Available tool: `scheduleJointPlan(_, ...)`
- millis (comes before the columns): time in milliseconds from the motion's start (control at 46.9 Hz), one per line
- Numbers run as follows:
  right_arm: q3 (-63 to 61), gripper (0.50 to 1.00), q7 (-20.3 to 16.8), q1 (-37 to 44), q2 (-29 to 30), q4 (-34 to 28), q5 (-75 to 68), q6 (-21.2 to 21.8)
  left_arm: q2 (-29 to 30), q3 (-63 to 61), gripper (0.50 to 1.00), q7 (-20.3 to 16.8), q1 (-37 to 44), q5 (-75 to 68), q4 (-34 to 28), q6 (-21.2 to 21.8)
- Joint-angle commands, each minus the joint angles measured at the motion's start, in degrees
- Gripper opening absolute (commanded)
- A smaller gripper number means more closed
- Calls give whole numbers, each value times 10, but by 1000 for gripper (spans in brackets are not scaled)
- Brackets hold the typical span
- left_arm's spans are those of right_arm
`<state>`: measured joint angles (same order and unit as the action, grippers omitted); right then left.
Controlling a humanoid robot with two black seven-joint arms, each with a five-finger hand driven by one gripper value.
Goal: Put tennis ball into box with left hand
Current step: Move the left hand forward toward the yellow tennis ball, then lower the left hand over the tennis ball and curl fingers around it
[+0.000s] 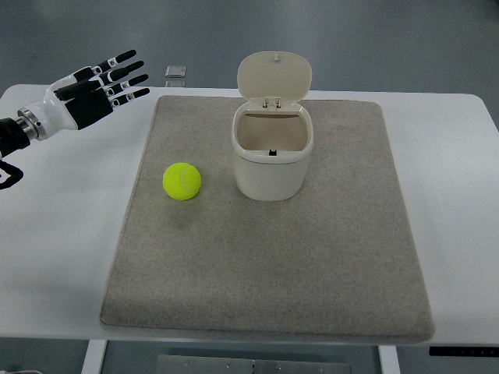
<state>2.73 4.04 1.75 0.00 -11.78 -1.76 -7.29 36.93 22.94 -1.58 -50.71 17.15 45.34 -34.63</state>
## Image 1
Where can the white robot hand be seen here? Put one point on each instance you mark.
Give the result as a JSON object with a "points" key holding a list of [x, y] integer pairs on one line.
{"points": [[81, 99]]}

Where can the yellow tennis ball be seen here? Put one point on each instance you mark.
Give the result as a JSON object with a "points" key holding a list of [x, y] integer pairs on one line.
{"points": [[181, 181]]}

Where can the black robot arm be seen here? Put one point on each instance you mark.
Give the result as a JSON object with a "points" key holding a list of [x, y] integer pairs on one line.
{"points": [[13, 137]]}

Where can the cream lidded box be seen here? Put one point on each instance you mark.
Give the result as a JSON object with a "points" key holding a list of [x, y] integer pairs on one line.
{"points": [[272, 133]]}

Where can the small clear floor plate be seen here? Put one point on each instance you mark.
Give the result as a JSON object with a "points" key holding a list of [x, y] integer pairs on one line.
{"points": [[175, 71]]}

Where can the white table leg left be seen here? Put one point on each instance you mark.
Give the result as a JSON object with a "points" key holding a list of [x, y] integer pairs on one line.
{"points": [[94, 357]]}

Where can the white table leg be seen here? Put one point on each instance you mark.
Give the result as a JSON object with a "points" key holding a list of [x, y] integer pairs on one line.
{"points": [[94, 357], [389, 359]]}

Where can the beige felt mat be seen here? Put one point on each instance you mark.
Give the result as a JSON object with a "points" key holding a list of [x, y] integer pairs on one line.
{"points": [[335, 261]]}

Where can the white table leg right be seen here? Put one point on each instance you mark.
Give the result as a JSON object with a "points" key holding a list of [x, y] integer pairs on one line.
{"points": [[389, 359]]}

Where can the black table control panel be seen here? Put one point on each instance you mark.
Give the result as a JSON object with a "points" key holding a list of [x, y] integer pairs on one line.
{"points": [[464, 351]]}

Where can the metal base plate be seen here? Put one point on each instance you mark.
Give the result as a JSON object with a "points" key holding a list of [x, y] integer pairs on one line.
{"points": [[197, 364]]}

